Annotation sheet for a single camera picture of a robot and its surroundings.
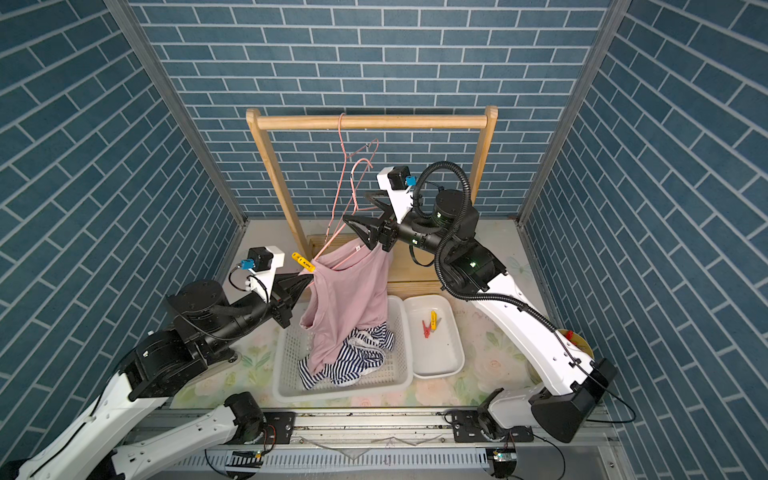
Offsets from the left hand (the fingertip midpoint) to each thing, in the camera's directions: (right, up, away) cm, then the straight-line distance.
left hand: (319, 277), depth 57 cm
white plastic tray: (+26, -23, +30) cm, 46 cm away
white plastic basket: (+15, -29, +25) cm, 41 cm away
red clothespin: (+24, -20, +34) cm, 46 cm away
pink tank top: (+3, -4, +11) cm, 12 cm away
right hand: (+8, +13, -1) cm, 16 cm away
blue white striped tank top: (+5, -23, +23) cm, 33 cm away
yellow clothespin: (+27, -18, +39) cm, 51 cm away
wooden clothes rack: (+19, -3, +45) cm, 49 cm away
